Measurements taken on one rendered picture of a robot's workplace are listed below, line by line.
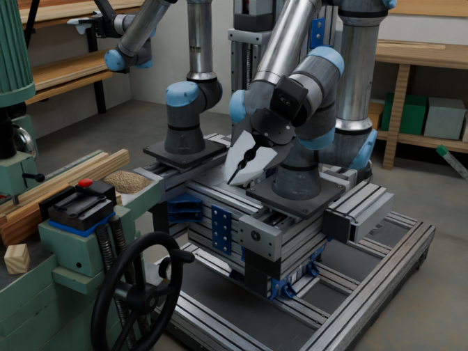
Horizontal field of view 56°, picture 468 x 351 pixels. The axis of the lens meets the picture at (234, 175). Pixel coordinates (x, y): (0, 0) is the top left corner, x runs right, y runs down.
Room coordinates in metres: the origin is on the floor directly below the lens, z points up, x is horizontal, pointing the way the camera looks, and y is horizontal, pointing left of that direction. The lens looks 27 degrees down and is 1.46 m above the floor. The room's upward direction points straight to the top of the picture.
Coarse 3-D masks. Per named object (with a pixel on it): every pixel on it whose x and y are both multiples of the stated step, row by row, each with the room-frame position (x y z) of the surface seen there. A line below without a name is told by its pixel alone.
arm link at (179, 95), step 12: (180, 84) 1.54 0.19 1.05; (192, 84) 1.53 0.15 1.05; (168, 96) 1.48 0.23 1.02; (180, 96) 1.46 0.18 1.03; (192, 96) 1.48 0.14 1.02; (204, 96) 1.55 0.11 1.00; (168, 108) 1.49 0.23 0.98; (180, 108) 1.46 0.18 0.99; (192, 108) 1.47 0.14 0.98; (204, 108) 1.55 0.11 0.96; (168, 120) 1.49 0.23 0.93; (180, 120) 1.46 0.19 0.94; (192, 120) 1.47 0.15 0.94
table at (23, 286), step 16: (144, 192) 1.02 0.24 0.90; (160, 192) 1.08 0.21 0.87; (128, 208) 0.96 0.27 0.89; (144, 208) 1.01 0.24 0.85; (32, 240) 0.80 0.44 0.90; (0, 256) 0.74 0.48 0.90; (32, 256) 0.74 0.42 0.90; (48, 256) 0.74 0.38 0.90; (0, 272) 0.69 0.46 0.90; (32, 272) 0.70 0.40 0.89; (48, 272) 0.73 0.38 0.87; (64, 272) 0.73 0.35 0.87; (0, 288) 0.64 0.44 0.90; (16, 288) 0.66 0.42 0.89; (32, 288) 0.69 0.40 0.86; (80, 288) 0.70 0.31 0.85; (0, 304) 0.63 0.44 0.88; (16, 304) 0.65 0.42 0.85; (0, 320) 0.62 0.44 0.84
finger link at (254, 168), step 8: (256, 152) 0.60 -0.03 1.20; (264, 152) 0.61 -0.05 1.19; (272, 152) 0.61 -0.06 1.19; (256, 160) 0.59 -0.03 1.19; (264, 160) 0.60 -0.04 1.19; (248, 168) 0.58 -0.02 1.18; (256, 168) 0.58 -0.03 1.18; (240, 176) 0.57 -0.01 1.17; (248, 176) 0.57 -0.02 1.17; (256, 176) 0.58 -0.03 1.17; (232, 184) 0.56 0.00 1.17; (240, 184) 0.57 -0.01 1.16
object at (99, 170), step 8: (120, 152) 1.19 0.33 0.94; (104, 160) 1.13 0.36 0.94; (112, 160) 1.14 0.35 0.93; (120, 160) 1.17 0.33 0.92; (128, 160) 1.20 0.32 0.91; (88, 168) 1.08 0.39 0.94; (96, 168) 1.09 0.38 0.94; (104, 168) 1.11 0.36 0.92; (112, 168) 1.14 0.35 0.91; (72, 176) 1.03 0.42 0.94; (80, 176) 1.03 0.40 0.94; (88, 176) 1.06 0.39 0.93; (96, 176) 1.08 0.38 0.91; (104, 176) 1.11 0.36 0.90; (72, 184) 1.01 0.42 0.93
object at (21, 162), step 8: (0, 160) 0.85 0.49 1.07; (8, 160) 0.85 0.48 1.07; (16, 160) 0.85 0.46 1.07; (24, 160) 0.86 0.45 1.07; (32, 160) 0.87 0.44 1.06; (0, 168) 0.83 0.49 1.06; (8, 168) 0.82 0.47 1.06; (16, 168) 0.84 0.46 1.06; (24, 168) 0.85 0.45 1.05; (32, 168) 0.87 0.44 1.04; (0, 176) 0.83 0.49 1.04; (8, 176) 0.82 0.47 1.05; (16, 176) 0.83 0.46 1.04; (0, 184) 0.83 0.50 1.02; (8, 184) 0.82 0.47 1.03; (16, 184) 0.83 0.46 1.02; (24, 184) 0.85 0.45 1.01; (32, 184) 0.86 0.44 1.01; (8, 192) 0.82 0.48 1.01; (16, 192) 0.82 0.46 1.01
